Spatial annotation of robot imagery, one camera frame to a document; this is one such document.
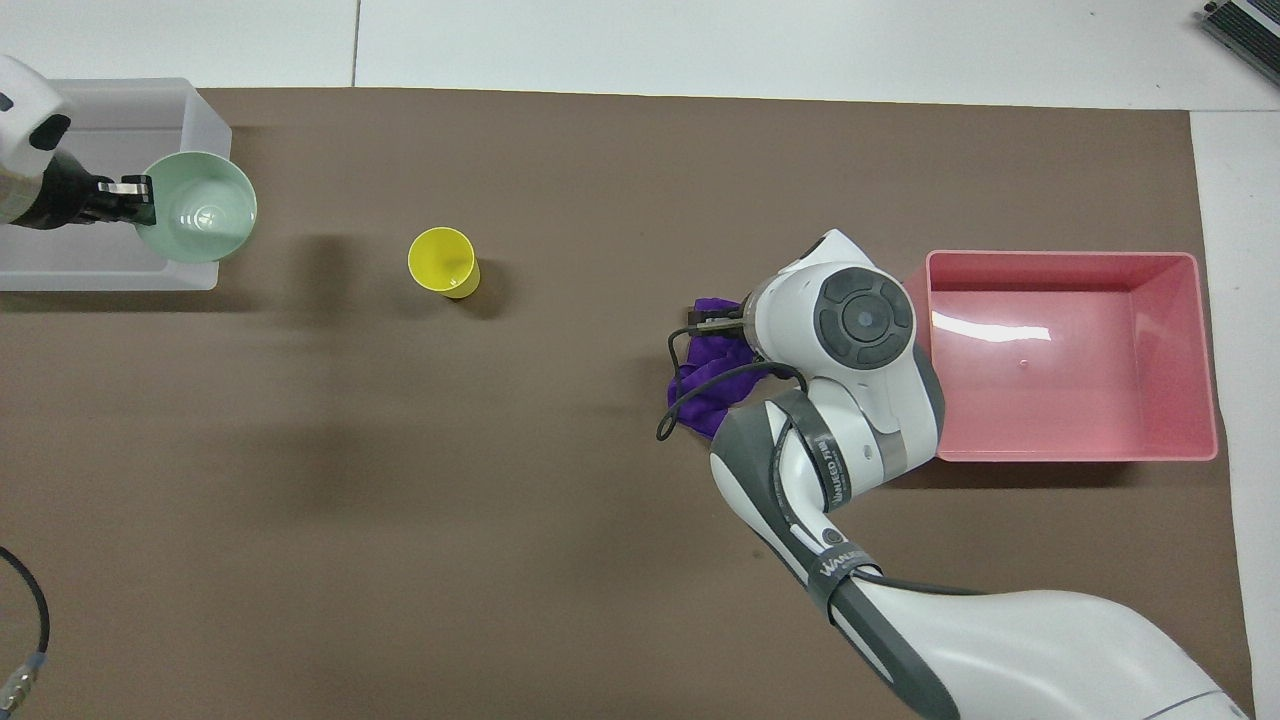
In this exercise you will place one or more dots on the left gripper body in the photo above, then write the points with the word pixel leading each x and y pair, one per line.
pixel 66 192

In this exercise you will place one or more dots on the light green bowl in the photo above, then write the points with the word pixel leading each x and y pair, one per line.
pixel 205 210

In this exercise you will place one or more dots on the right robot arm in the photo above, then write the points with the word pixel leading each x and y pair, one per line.
pixel 870 400

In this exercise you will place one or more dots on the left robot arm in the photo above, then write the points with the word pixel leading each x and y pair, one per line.
pixel 22 120

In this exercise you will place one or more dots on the clear plastic box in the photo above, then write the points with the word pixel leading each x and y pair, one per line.
pixel 130 110

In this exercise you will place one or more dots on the pink plastic box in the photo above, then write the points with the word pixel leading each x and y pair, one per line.
pixel 1070 360

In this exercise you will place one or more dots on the yellow cup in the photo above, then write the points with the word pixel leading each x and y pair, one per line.
pixel 441 260

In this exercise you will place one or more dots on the purple cloth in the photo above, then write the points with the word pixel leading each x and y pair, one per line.
pixel 722 388

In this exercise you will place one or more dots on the grey metal device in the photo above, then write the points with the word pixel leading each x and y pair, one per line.
pixel 1248 24

